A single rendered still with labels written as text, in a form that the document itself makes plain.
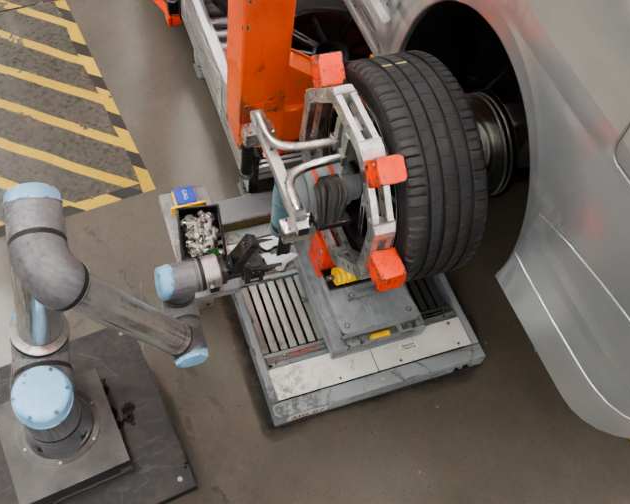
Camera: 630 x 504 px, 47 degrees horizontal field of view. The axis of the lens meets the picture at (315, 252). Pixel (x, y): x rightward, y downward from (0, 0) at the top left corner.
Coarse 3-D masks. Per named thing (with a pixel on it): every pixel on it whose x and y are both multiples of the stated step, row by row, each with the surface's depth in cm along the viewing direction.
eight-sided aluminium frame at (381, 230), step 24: (312, 96) 210; (336, 96) 191; (312, 120) 219; (360, 120) 189; (360, 144) 182; (360, 168) 186; (384, 192) 185; (384, 216) 189; (384, 240) 193; (336, 264) 223; (360, 264) 203
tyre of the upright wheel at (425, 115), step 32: (352, 64) 199; (384, 64) 194; (416, 64) 194; (384, 96) 184; (416, 96) 186; (448, 96) 188; (384, 128) 186; (416, 128) 182; (448, 128) 184; (416, 160) 181; (448, 160) 183; (480, 160) 186; (416, 192) 182; (448, 192) 185; (480, 192) 188; (416, 224) 185; (448, 224) 189; (480, 224) 194; (416, 256) 192; (448, 256) 198
